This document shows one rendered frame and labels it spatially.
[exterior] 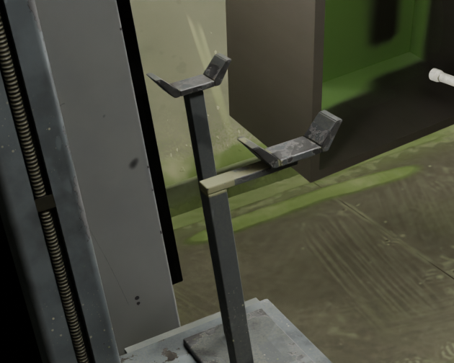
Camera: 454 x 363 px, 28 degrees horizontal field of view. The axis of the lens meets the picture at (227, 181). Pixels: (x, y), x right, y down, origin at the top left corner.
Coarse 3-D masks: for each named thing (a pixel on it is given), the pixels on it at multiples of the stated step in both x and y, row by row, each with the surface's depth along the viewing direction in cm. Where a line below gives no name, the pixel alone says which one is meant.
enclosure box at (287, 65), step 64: (256, 0) 199; (320, 0) 180; (384, 0) 239; (448, 0) 234; (256, 64) 209; (320, 64) 189; (384, 64) 249; (448, 64) 242; (256, 128) 219; (384, 128) 223
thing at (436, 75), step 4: (432, 68) 230; (436, 68) 230; (432, 72) 229; (436, 72) 228; (440, 72) 228; (432, 76) 229; (436, 76) 228; (440, 76) 227; (444, 76) 226; (448, 76) 225; (452, 76) 225; (432, 80) 230; (436, 80) 229; (440, 80) 228; (444, 80) 226; (448, 80) 225; (452, 80) 224; (448, 84) 226; (452, 84) 224
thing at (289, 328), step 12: (264, 300) 107; (276, 312) 104; (204, 324) 104; (216, 324) 104; (288, 324) 102; (180, 336) 103; (300, 336) 100; (144, 348) 102; (156, 348) 101; (168, 348) 101; (180, 348) 101; (312, 348) 97; (120, 360) 100; (132, 360) 100; (144, 360) 100; (156, 360) 99; (168, 360) 99; (180, 360) 99; (192, 360) 98; (324, 360) 95
